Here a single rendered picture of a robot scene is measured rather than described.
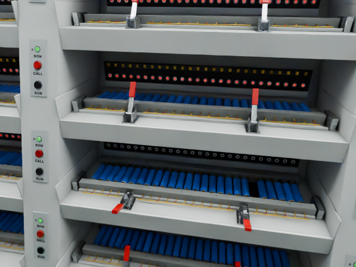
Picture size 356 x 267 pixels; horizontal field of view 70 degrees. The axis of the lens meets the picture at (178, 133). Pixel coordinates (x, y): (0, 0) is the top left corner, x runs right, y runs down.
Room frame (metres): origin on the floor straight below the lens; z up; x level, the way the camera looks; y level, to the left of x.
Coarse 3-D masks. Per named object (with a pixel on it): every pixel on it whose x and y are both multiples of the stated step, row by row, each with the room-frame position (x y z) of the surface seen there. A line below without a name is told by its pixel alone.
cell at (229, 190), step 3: (228, 177) 0.64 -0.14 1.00; (225, 180) 0.64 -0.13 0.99; (228, 180) 0.63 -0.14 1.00; (231, 180) 0.63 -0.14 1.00; (225, 183) 0.63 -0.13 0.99; (228, 183) 0.62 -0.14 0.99; (231, 183) 0.62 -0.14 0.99; (225, 186) 0.62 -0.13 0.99; (228, 186) 0.61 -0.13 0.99; (231, 186) 0.61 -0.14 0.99; (225, 189) 0.61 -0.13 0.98; (228, 189) 0.60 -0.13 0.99; (231, 189) 0.60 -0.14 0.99; (225, 192) 0.60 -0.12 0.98; (228, 192) 0.59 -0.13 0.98; (231, 192) 0.59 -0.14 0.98
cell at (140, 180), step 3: (144, 168) 0.68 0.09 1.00; (144, 171) 0.66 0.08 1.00; (147, 171) 0.67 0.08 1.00; (141, 174) 0.65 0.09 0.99; (144, 174) 0.65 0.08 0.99; (147, 174) 0.66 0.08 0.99; (141, 177) 0.64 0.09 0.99; (144, 177) 0.64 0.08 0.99; (138, 180) 0.63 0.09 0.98; (141, 180) 0.63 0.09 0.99; (144, 180) 0.64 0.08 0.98; (141, 183) 0.62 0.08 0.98
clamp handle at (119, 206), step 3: (126, 195) 0.55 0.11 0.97; (126, 198) 0.56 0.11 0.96; (123, 201) 0.54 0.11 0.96; (126, 201) 0.54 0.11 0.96; (117, 204) 0.52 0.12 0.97; (120, 204) 0.52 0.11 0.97; (123, 204) 0.53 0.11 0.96; (114, 207) 0.50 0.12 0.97; (117, 207) 0.50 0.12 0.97; (120, 207) 0.51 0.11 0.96; (114, 210) 0.49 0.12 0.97; (117, 210) 0.49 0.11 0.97; (114, 213) 0.49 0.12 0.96; (117, 213) 0.49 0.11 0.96
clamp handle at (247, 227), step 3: (243, 210) 0.52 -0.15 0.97; (246, 210) 0.52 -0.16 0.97; (243, 213) 0.52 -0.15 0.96; (246, 213) 0.52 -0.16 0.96; (243, 216) 0.50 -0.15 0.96; (246, 216) 0.51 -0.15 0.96; (243, 219) 0.49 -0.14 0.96; (246, 219) 0.49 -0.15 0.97; (243, 222) 0.48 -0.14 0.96; (246, 222) 0.47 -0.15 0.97; (249, 222) 0.47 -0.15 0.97; (246, 225) 0.46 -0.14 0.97; (249, 225) 0.46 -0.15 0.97; (246, 228) 0.45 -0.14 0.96; (249, 228) 0.45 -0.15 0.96; (249, 231) 0.45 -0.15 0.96
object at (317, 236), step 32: (192, 160) 0.69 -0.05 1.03; (224, 160) 0.69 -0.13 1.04; (64, 192) 0.58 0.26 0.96; (320, 192) 0.57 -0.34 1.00; (128, 224) 0.56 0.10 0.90; (160, 224) 0.54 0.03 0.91; (192, 224) 0.53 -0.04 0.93; (224, 224) 0.52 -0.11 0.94; (256, 224) 0.52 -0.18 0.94; (288, 224) 0.52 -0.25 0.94; (320, 224) 0.52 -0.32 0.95
